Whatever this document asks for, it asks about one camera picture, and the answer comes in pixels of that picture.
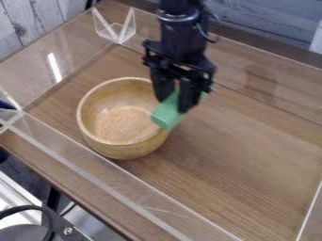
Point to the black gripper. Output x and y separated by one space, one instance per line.
175 57

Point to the green rectangular block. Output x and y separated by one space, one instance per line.
166 115

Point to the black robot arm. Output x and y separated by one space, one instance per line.
180 6

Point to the brown wooden bowl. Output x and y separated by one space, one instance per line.
113 118

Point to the black metal table leg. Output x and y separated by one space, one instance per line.
53 199

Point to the clear acrylic enclosure wall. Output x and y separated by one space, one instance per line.
232 176

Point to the black metal bracket with screw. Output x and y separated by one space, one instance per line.
61 230

